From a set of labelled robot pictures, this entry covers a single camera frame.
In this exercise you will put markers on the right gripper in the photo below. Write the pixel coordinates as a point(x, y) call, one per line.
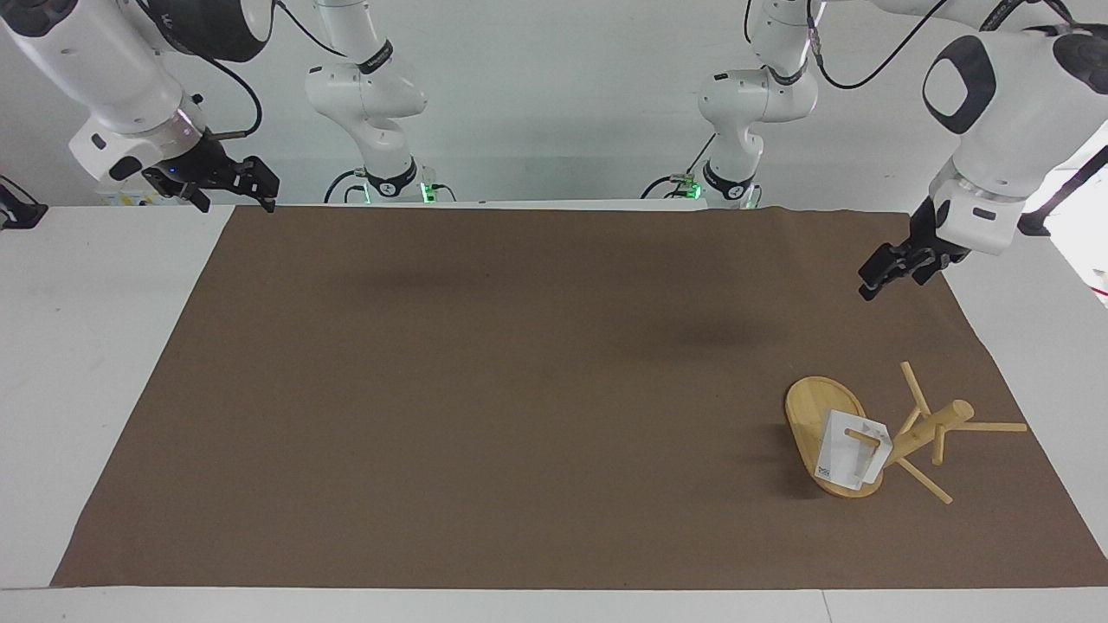
point(192, 158)

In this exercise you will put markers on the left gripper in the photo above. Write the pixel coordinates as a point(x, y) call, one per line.
point(923, 227)

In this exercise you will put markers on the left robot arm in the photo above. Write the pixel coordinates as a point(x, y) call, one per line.
point(1013, 112)

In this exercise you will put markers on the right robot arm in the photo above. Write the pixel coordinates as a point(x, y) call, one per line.
point(112, 78)

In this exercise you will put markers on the wooden cup rack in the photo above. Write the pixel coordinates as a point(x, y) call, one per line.
point(818, 424)

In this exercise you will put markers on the white cup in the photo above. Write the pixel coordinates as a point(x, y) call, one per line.
point(844, 454)

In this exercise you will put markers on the black stand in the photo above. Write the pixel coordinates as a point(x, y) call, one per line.
point(1035, 224)
point(17, 214)

